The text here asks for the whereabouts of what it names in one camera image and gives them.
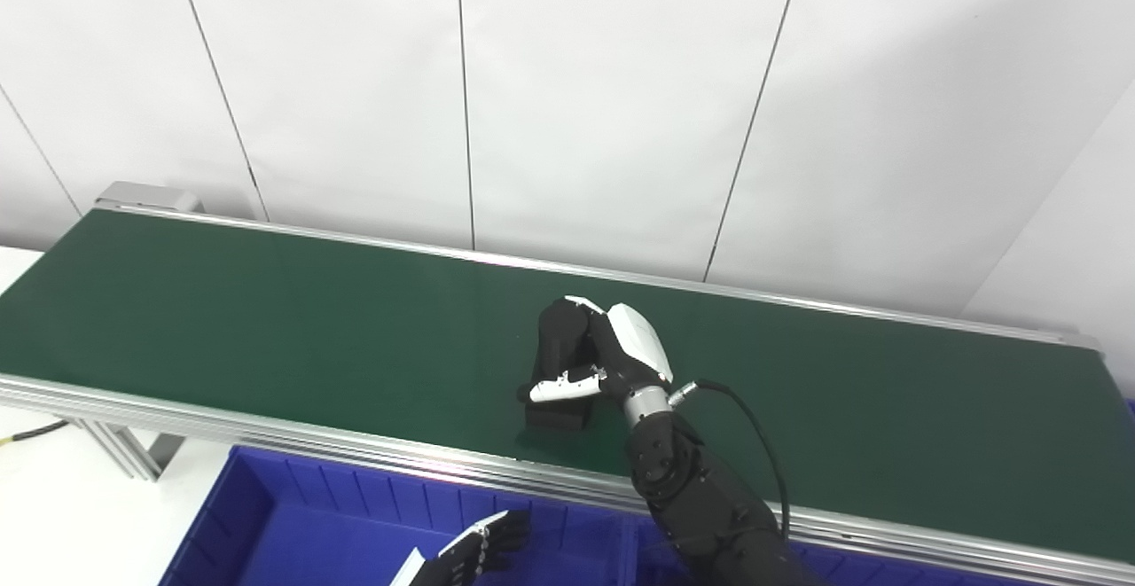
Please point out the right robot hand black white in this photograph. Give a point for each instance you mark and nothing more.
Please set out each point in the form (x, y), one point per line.
(638, 347)

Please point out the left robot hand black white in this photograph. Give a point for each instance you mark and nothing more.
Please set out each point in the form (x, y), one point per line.
(461, 559)

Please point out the black cylinder-on-block part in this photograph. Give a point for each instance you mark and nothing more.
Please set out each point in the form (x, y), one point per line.
(559, 338)

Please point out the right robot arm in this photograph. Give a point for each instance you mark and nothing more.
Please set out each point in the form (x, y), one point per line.
(700, 497)

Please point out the blue plastic bin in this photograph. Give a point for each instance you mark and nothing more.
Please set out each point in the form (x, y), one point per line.
(319, 533)
(647, 559)

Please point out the green conveyor belt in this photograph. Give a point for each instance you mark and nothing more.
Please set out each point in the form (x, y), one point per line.
(266, 433)
(310, 329)

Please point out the aluminium conveyor support leg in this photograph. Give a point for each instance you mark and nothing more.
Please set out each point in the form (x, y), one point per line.
(124, 449)

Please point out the grey conveyor motor housing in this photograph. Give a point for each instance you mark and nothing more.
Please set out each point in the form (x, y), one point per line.
(146, 196)

